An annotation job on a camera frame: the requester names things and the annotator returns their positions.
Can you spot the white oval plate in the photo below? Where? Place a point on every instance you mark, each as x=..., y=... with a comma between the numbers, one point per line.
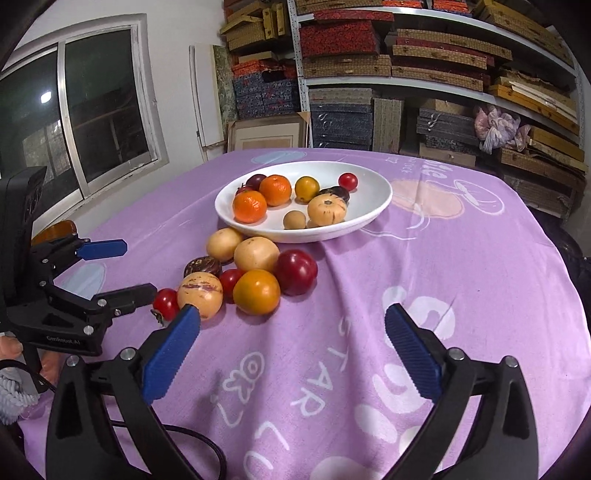
x=369, y=194

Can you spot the wooden picture frame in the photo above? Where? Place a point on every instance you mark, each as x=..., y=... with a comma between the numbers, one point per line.
x=268, y=134

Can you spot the small orange mandarin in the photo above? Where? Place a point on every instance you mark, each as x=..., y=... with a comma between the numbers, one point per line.
x=249, y=206

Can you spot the person's left hand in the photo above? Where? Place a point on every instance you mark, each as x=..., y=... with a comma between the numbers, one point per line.
x=51, y=369

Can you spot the purple printed tablecloth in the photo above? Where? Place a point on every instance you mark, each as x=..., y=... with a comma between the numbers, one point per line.
x=415, y=277

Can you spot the shelf of stacked boxes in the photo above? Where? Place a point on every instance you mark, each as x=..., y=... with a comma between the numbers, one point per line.
x=341, y=67

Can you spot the yellow-orange tomato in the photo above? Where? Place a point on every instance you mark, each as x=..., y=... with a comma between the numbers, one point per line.
x=256, y=292
x=307, y=188

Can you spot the small red cherry tomato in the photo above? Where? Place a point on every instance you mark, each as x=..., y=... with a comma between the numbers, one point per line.
x=230, y=280

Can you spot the white framed window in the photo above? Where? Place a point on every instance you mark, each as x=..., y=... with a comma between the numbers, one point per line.
x=101, y=106

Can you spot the person's left forearm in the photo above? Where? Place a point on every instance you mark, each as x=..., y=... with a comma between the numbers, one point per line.
x=11, y=397

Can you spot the tan longan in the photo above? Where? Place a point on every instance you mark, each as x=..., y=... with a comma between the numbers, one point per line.
x=312, y=224
x=294, y=220

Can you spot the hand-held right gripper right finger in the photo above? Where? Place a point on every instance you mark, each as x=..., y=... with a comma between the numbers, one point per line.
x=413, y=355

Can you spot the green marble slab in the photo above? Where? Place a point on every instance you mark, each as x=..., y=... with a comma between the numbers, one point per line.
x=224, y=87

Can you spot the stack of red patterned boxes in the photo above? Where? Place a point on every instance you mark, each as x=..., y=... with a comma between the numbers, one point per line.
x=337, y=37

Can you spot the pale yellow round fruit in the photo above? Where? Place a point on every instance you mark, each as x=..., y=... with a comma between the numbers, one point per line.
x=255, y=254
x=327, y=211
x=222, y=243

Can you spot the stack of dark grey boxes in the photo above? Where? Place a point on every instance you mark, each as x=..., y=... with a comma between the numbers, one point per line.
x=339, y=124

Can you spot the pink crumpled plastic bag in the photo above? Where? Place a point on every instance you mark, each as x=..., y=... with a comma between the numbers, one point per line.
x=498, y=129

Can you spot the white board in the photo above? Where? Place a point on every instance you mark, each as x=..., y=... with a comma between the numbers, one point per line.
x=207, y=101

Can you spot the brown wooden stool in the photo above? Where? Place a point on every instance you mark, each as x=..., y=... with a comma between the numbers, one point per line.
x=55, y=230

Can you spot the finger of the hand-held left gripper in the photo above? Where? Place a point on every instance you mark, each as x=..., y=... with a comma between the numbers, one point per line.
x=124, y=297
x=104, y=249

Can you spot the stack of blue red boxes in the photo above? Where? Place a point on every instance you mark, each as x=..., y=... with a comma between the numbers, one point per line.
x=263, y=97

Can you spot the dark red plum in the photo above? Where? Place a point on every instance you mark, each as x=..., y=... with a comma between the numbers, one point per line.
x=296, y=272

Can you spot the dark purple plum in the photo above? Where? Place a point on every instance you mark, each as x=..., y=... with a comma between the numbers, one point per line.
x=255, y=181

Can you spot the large orange mandarin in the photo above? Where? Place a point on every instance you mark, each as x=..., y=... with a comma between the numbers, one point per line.
x=275, y=190

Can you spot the dark brown water chestnut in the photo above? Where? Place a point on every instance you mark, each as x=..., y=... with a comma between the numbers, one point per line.
x=203, y=266
x=339, y=191

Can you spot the white metal shelf rack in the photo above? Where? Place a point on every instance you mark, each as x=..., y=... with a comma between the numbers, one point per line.
x=299, y=69

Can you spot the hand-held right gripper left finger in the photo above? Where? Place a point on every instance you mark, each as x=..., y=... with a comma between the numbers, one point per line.
x=171, y=355

